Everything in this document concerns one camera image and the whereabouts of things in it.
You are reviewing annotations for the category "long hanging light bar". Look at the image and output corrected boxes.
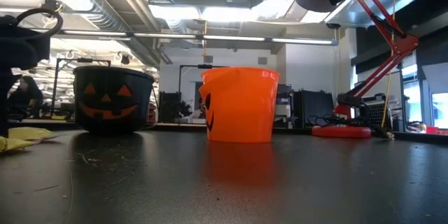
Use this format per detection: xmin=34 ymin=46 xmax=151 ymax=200
xmin=31 ymin=27 xmax=339 ymax=46

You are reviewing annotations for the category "grey printer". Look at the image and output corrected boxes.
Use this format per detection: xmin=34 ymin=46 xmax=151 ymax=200
xmin=274 ymin=83 xmax=294 ymax=130

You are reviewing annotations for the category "black equipment box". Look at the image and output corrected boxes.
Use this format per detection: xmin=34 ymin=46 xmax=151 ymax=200
xmin=293 ymin=90 xmax=336 ymax=130

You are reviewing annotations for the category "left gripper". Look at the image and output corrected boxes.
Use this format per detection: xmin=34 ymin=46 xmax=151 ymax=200
xmin=0 ymin=8 xmax=64 ymax=138

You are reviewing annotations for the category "yellow hanging cable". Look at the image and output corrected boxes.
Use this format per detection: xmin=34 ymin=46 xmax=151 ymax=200
xmin=380 ymin=0 xmax=398 ymax=129

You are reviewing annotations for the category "yellow Sour Patch Kids bag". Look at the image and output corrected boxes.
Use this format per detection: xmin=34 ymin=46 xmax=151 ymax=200
xmin=0 ymin=135 xmax=38 ymax=154
xmin=7 ymin=126 xmax=59 ymax=141

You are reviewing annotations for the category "black pumpkin face bucket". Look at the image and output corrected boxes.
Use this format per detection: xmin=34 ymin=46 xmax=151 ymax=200
xmin=72 ymin=65 xmax=156 ymax=134

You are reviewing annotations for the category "person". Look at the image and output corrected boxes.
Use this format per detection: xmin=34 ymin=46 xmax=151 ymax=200
xmin=192 ymin=97 xmax=208 ymax=120
xmin=6 ymin=75 xmax=46 ymax=119

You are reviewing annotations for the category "black machine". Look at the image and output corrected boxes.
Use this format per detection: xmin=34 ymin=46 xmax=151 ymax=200
xmin=159 ymin=90 xmax=194 ymax=123

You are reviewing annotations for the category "black lamp cable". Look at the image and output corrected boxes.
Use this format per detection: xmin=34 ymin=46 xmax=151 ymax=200
xmin=307 ymin=113 xmax=396 ymax=141

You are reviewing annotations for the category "black perforated box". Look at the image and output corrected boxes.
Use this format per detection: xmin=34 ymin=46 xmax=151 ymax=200
xmin=359 ymin=101 xmax=388 ymax=130

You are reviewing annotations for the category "black ceiling cable reel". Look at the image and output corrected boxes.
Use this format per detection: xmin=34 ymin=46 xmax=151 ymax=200
xmin=40 ymin=0 xmax=64 ymax=13

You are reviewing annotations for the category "black metal frame stand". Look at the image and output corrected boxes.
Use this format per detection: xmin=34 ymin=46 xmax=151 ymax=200
xmin=51 ymin=57 xmax=112 ymax=118
xmin=177 ymin=63 xmax=230 ymax=94

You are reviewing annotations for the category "silver ventilation duct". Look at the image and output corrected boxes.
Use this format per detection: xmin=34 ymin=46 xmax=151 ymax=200
xmin=29 ymin=0 xmax=162 ymax=68

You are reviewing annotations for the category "red desk lamp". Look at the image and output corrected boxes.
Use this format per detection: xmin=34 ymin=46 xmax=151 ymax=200
xmin=295 ymin=0 xmax=420 ymax=139

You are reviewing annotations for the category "orange pumpkin face bucket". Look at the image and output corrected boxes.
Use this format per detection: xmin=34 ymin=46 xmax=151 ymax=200
xmin=198 ymin=66 xmax=281 ymax=144

